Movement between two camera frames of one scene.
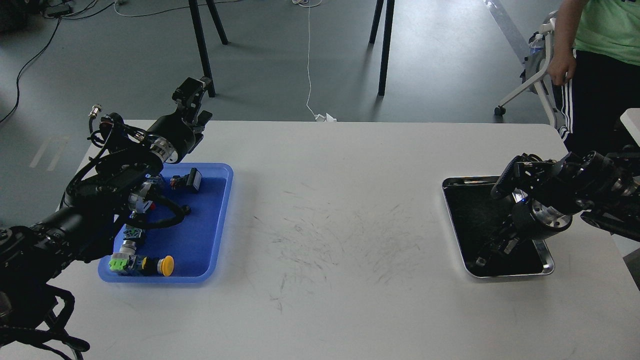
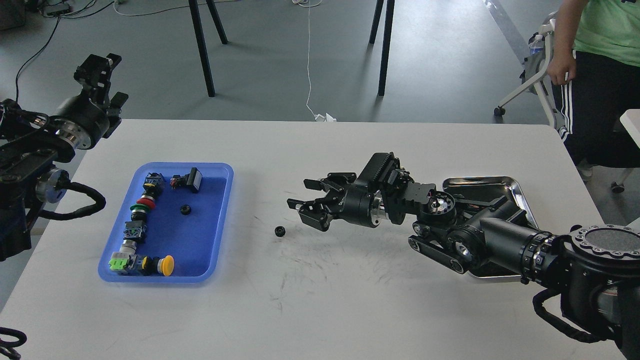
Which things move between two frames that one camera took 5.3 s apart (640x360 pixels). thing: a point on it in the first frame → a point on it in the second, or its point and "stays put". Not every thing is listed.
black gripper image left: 171,136 → 79,118
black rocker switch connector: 190,182 stays put
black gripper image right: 533,220 → 352,199
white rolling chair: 535,73 stays put
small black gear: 186,209 stays put
